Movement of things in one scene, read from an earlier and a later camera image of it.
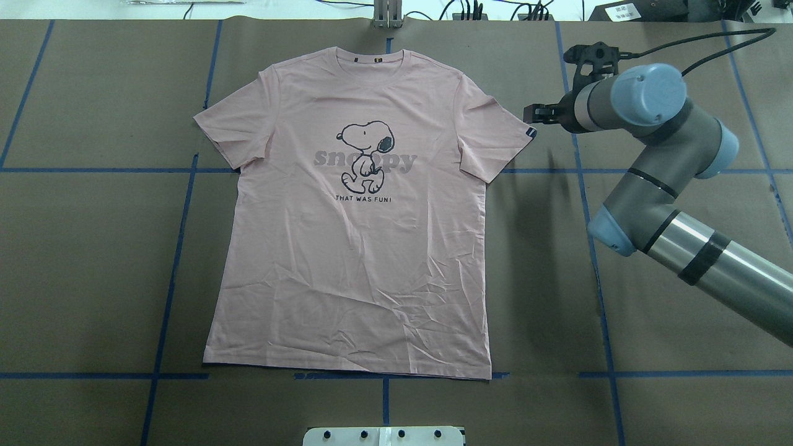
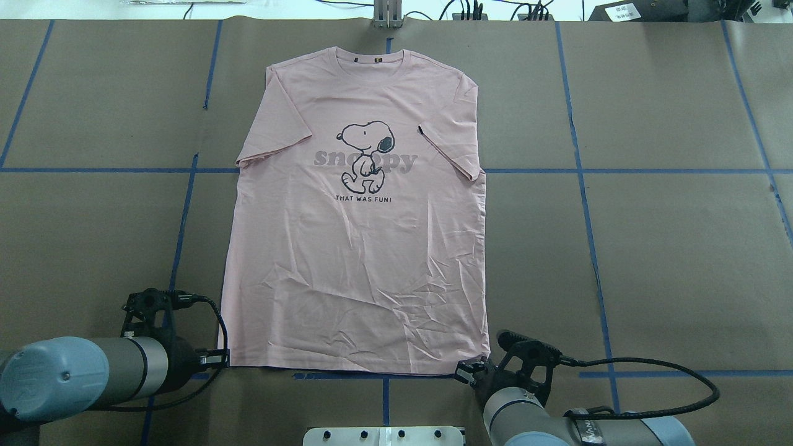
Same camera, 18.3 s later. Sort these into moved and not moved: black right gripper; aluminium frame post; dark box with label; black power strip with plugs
Moved: black right gripper
Not moved: dark box with label; black power strip with plugs; aluminium frame post
